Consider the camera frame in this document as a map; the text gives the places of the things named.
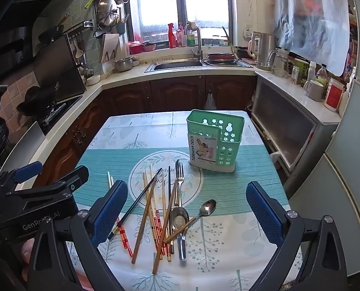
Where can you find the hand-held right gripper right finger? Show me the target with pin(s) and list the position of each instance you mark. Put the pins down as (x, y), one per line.
(264, 212)

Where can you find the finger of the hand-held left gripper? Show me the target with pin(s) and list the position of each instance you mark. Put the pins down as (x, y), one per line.
(28, 169)
(80, 174)

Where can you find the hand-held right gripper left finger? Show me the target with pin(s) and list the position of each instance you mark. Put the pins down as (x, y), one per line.
(110, 212)

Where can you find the pile of chopsticks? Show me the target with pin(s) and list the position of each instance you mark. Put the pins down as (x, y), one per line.
(145, 218)

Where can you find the metal spoon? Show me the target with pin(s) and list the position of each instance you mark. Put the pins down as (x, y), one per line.
(180, 218)
(208, 207)

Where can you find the green plastic utensil holder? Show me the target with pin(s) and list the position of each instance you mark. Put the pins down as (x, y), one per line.
(225, 154)

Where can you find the metal fork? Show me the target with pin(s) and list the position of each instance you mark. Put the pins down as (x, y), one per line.
(180, 172)

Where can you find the steel panel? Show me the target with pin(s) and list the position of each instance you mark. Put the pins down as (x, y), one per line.
(22, 148)

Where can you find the black gas stove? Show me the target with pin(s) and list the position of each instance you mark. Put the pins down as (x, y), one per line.
(61, 112)

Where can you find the black wok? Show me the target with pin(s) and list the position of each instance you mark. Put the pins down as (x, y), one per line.
(36, 100)

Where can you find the grey appliance cabinet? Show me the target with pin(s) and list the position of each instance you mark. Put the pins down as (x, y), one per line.
(286, 121)

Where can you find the white dish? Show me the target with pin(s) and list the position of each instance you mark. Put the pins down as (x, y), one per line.
(93, 80)

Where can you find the pale green refrigerator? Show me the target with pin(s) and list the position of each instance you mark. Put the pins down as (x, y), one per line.
(349, 157)

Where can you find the white kitchen countertop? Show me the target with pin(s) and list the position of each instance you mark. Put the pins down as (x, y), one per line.
(122, 75)

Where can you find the black stove splash guard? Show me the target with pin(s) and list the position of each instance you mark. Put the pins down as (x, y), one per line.
(58, 66)

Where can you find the steel bowl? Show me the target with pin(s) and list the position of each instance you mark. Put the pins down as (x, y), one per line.
(123, 64)

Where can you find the white plastic bag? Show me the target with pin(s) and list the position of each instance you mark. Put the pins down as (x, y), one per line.
(209, 103)

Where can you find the white spatula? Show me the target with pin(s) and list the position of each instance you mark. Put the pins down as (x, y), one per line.
(76, 51)

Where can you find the brown wooden lower cabinets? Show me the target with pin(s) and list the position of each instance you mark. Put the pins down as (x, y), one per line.
(173, 92)

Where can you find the pale cutting board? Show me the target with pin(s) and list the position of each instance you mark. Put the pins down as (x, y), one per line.
(108, 47)

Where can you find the grey mug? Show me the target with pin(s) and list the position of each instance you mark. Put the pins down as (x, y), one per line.
(314, 91)

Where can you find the white thermos jug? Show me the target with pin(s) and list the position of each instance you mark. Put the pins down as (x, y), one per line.
(344, 103)

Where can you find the red-labelled white jar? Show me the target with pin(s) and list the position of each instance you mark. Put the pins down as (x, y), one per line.
(333, 95)

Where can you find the black frying pan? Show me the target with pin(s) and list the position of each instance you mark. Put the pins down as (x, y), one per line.
(51, 33)

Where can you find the pink basin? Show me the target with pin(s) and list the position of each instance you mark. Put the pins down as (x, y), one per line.
(136, 48)

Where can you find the small glass jar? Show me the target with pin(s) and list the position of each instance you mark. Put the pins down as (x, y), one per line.
(295, 76)

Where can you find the black range hood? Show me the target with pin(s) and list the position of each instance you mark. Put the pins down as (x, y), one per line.
(16, 27)

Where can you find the steel sink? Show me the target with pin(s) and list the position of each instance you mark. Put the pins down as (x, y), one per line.
(173, 65)

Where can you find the oil bottle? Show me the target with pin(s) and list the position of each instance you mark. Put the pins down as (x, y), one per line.
(321, 77)

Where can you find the white-capped plastic bottle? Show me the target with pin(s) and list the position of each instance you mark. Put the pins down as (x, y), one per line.
(311, 72)

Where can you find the green tin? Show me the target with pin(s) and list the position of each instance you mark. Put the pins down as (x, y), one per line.
(301, 69)

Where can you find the glass pitcher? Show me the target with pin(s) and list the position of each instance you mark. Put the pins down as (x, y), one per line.
(280, 63)

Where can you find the blue utensil cup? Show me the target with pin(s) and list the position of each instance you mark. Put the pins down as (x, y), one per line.
(121, 28)

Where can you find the black pot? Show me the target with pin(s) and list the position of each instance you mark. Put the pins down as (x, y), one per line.
(244, 53)

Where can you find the steel electric kettle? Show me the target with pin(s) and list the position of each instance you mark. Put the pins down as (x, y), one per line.
(264, 51)

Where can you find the red pan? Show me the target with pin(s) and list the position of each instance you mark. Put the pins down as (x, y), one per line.
(220, 57)

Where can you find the hanging steel pots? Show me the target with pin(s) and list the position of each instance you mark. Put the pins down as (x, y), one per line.
(106, 12)

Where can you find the red spray bottle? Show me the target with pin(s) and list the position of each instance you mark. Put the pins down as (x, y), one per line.
(171, 38)

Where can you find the pink soap bottle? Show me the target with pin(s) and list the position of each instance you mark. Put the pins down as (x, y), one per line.
(180, 38)

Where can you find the green dish soap bottle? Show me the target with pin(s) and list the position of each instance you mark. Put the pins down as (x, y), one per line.
(191, 40)

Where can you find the wooden shelf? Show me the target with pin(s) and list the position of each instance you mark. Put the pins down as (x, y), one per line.
(352, 57)

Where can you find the steel faucet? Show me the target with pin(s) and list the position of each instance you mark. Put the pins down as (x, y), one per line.
(199, 42)

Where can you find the kitchen window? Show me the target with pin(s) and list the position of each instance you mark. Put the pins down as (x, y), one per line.
(158, 6)

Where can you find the clear plastic sheet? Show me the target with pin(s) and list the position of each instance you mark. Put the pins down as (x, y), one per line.
(313, 21)

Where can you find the steel wall rail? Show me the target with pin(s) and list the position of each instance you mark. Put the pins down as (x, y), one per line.
(83, 25)

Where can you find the white wall socket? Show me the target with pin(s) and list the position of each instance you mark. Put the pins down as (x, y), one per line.
(247, 33)

